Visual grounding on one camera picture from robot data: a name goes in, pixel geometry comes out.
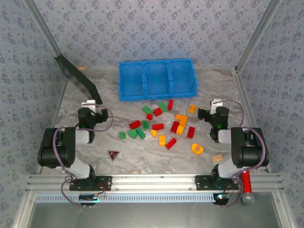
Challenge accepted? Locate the orange ring lego piece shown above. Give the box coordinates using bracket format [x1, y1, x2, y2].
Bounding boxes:
[191, 143, 204, 155]

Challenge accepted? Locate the red stepped lego brick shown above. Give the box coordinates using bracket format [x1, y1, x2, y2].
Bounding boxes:
[165, 138, 177, 150]

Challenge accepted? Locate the blue three-compartment plastic bin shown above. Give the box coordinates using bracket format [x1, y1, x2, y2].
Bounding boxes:
[118, 58, 198, 102]

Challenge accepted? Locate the black triangular badge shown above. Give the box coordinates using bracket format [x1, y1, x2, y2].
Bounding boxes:
[107, 150, 121, 162]

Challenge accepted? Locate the black flat panel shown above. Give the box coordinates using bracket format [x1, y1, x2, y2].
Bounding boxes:
[55, 54, 103, 105]

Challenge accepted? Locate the red glitter toy microphone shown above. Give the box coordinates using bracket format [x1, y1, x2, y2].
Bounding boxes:
[238, 170, 255, 205]

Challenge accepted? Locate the aluminium table side rail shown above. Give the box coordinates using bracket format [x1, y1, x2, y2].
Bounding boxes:
[231, 68, 271, 173]
[37, 79, 69, 173]

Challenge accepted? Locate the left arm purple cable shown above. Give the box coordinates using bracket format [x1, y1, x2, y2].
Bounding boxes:
[53, 104, 114, 208]

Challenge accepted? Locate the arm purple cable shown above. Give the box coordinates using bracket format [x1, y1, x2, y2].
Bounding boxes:
[218, 99, 266, 208]
[53, 104, 114, 208]

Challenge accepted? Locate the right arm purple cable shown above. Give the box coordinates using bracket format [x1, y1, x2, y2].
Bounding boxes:
[218, 99, 266, 208]

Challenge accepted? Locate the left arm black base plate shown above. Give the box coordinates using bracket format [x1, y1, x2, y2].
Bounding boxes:
[69, 176, 113, 191]

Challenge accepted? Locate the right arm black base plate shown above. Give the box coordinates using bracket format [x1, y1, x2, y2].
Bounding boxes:
[195, 175, 239, 190]

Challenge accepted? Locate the long aluminium base rail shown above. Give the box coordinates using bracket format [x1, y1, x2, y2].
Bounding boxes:
[25, 173, 285, 193]

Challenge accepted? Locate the aluminium frame post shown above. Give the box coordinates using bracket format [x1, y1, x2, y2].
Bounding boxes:
[235, 0, 284, 72]
[23, 0, 63, 57]

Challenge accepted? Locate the slotted grey cable duct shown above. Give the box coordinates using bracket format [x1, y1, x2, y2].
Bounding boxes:
[35, 192, 217, 203]

